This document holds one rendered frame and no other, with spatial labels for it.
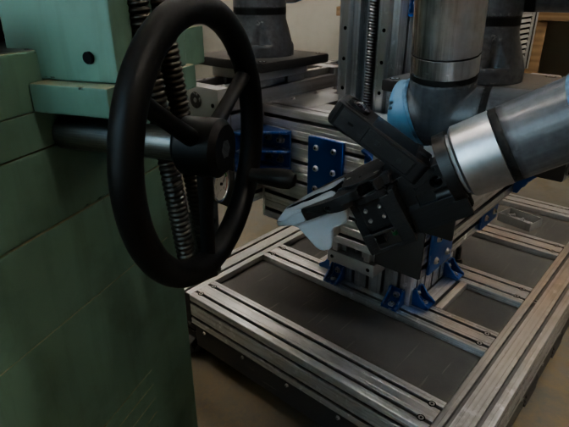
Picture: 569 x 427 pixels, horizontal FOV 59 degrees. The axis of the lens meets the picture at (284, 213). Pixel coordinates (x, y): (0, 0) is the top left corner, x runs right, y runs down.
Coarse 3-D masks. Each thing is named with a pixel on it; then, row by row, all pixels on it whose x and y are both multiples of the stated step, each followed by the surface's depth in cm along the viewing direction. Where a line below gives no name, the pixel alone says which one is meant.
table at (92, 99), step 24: (0, 48) 52; (192, 48) 81; (0, 72) 47; (24, 72) 50; (192, 72) 63; (0, 96) 48; (24, 96) 50; (48, 96) 50; (72, 96) 49; (96, 96) 48; (0, 120) 48
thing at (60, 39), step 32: (0, 0) 50; (32, 0) 49; (64, 0) 48; (96, 0) 47; (32, 32) 50; (64, 32) 49; (96, 32) 48; (128, 32) 50; (64, 64) 50; (96, 64) 49
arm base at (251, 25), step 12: (240, 12) 106; (252, 12) 105; (264, 12) 105; (276, 12) 106; (252, 24) 105; (264, 24) 105; (276, 24) 107; (252, 36) 106; (264, 36) 106; (276, 36) 107; (288, 36) 109; (252, 48) 106; (264, 48) 106; (276, 48) 107; (288, 48) 109
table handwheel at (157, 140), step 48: (192, 0) 43; (144, 48) 38; (240, 48) 54; (144, 96) 38; (240, 96) 60; (96, 144) 53; (144, 144) 39; (192, 144) 48; (240, 144) 63; (144, 192) 39; (240, 192) 61; (144, 240) 41
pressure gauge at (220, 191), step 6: (228, 174) 85; (216, 180) 81; (222, 180) 83; (228, 180) 85; (216, 186) 81; (222, 186) 84; (228, 186) 85; (216, 192) 82; (222, 192) 84; (216, 198) 81; (222, 198) 84
